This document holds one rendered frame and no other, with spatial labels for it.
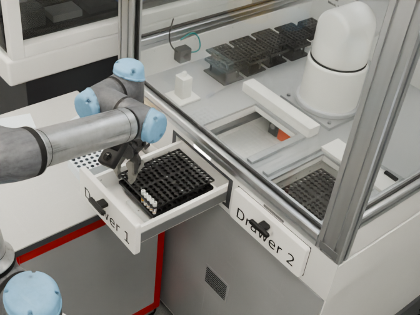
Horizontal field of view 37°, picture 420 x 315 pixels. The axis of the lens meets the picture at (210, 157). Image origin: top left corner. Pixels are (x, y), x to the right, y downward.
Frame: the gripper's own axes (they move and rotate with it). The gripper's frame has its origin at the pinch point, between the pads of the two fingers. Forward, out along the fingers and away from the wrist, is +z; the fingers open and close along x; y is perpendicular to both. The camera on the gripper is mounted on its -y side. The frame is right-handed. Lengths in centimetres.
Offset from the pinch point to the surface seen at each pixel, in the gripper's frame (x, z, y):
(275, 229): -41.3, 6.6, 13.0
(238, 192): -26.5, 5.1, 18.7
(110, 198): 1.3, 4.6, -4.4
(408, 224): -72, 6, 36
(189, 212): -16.3, 11.1, 9.5
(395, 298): -77, 51, 50
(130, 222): -8.3, 4.7, -8.6
